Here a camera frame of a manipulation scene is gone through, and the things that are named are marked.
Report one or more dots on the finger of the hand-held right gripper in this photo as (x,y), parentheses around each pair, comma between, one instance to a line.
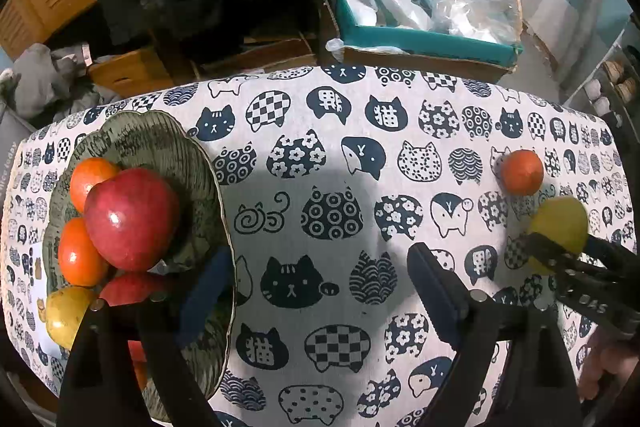
(560,259)
(615,257)

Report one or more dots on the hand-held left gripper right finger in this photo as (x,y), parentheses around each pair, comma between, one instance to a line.
(435,292)

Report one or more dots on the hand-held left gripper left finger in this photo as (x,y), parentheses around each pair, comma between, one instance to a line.
(205,297)

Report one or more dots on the yellow apple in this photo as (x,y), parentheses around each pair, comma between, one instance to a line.
(62,317)
(560,222)

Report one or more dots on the small red apple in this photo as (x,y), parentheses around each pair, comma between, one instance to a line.
(127,289)

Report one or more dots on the large red apple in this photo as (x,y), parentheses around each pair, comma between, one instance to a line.
(132,219)

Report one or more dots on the green scalloped ceramic plate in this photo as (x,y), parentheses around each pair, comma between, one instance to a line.
(150,137)

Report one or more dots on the person's right hand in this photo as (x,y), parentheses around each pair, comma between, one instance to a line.
(607,362)

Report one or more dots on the white shoe rack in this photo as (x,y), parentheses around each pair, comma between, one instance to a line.
(615,82)

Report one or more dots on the cat-print tablecloth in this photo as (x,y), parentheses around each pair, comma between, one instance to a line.
(325,142)

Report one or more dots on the cardboard box under teal box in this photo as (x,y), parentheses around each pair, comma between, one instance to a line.
(450,64)

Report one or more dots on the grey fabric bag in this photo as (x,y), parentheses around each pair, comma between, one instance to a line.
(12,147)

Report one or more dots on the clear plastic bag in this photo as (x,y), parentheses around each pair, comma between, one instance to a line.
(475,14)

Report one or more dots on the dark grey garment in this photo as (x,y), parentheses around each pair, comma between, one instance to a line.
(50,72)

